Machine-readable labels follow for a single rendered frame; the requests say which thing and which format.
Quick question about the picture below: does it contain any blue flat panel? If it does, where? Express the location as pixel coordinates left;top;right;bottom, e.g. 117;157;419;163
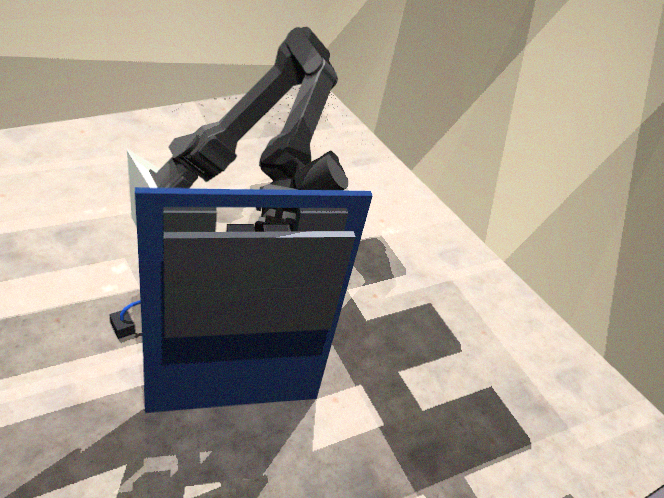
135;187;373;413

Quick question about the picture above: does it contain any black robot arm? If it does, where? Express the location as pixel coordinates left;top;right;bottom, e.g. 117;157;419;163
148;27;348;190

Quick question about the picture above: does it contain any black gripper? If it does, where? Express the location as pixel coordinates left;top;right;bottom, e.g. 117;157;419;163
254;184;298;232

